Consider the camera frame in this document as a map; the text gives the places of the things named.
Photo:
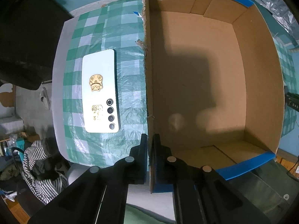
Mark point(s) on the white smartphone with stickers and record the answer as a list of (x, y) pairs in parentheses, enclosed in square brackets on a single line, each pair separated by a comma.
[(99, 92)]

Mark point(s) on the large-check green tablecloth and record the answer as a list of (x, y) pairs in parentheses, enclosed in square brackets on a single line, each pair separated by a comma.
[(118, 26)]

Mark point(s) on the white slippers on floor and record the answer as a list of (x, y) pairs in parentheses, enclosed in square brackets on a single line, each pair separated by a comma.
[(44, 98)]

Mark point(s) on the silver foil sheet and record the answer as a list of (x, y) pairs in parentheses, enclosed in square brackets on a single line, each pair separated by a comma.
[(282, 14)]

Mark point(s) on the blue-edged cardboard box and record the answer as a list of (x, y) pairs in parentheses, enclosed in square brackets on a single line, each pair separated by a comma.
[(214, 83)]

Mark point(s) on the striped cloth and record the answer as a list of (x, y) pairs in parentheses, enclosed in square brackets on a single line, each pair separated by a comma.
[(39, 170)]

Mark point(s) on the black bag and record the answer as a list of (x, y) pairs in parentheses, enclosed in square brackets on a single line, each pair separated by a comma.
[(30, 32)]

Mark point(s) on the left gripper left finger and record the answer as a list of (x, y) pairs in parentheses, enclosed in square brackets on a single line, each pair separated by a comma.
[(99, 195)]

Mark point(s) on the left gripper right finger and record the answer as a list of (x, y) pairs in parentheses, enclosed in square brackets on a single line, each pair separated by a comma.
[(199, 195)]

